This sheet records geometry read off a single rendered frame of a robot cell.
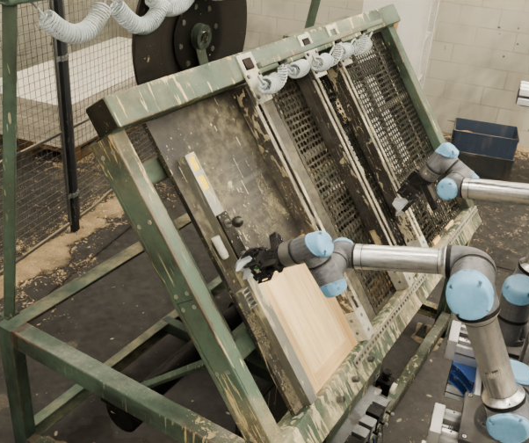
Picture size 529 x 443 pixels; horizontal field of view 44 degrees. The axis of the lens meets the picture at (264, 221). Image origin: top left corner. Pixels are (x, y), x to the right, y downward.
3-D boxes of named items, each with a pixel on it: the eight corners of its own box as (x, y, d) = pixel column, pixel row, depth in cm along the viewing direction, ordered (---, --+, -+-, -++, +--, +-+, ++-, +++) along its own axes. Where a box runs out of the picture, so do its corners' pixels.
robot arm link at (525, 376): (527, 394, 202) (539, 359, 196) (526, 424, 191) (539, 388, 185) (487, 382, 206) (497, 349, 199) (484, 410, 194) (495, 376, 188)
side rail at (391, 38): (452, 214, 373) (469, 208, 366) (371, 35, 359) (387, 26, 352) (456, 208, 379) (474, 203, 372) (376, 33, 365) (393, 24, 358)
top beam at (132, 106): (99, 140, 193) (119, 127, 187) (83, 109, 192) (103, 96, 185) (386, 28, 361) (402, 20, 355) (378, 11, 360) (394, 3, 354)
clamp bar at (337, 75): (415, 267, 312) (460, 256, 296) (307, 37, 296) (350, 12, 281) (422, 258, 319) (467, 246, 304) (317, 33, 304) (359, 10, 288)
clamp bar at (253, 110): (351, 344, 257) (404, 335, 242) (215, 68, 242) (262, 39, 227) (362, 332, 265) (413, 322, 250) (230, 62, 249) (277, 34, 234)
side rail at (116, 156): (250, 453, 211) (276, 452, 204) (89, 147, 197) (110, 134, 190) (261, 442, 216) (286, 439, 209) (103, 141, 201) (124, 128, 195)
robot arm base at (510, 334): (527, 328, 249) (534, 307, 244) (526, 352, 236) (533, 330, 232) (487, 317, 253) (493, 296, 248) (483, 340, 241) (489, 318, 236)
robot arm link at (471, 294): (537, 413, 190) (490, 250, 173) (536, 450, 177) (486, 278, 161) (494, 415, 195) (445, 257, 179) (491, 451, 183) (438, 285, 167)
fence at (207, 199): (302, 406, 227) (311, 405, 224) (177, 160, 214) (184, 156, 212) (309, 397, 231) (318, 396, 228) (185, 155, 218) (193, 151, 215)
